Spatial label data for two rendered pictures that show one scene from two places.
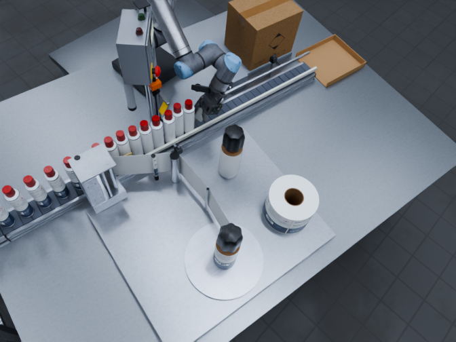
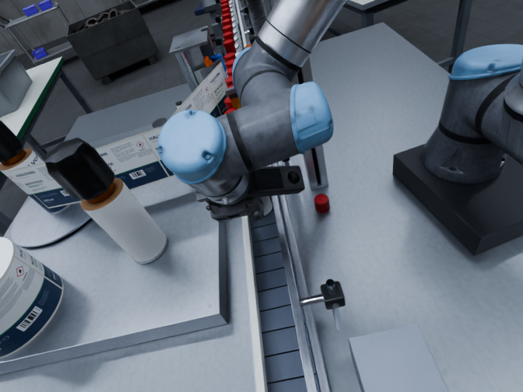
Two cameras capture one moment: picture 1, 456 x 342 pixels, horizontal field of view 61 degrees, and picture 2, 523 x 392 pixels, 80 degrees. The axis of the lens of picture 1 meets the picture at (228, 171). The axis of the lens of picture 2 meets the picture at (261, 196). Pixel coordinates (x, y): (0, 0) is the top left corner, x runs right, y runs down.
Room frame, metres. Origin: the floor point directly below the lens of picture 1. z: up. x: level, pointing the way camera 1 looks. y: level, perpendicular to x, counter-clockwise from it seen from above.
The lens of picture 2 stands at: (1.45, -0.09, 1.41)
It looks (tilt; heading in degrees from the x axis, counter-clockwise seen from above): 44 degrees down; 143
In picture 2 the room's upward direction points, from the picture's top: 21 degrees counter-clockwise
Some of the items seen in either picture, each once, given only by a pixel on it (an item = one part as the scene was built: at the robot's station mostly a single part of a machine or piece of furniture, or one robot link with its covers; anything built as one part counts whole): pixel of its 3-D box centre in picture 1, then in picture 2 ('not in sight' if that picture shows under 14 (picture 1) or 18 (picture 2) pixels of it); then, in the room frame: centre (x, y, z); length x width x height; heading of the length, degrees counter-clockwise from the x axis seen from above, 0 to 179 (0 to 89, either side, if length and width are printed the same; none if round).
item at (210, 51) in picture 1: (210, 55); (278, 120); (1.22, 0.16, 1.20); 0.11 x 0.11 x 0.08; 50
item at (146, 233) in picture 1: (212, 224); (112, 210); (0.61, 0.03, 0.86); 0.80 x 0.67 x 0.05; 134
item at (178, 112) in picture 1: (178, 120); not in sight; (1.01, 0.26, 0.98); 0.05 x 0.05 x 0.20
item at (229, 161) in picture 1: (231, 152); (113, 205); (0.87, 0.00, 1.03); 0.09 x 0.09 x 0.30
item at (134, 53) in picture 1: (137, 48); not in sight; (1.00, 0.39, 1.38); 0.17 x 0.10 x 0.19; 9
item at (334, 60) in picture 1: (330, 60); not in sight; (1.71, -0.46, 0.85); 0.30 x 0.26 x 0.04; 134
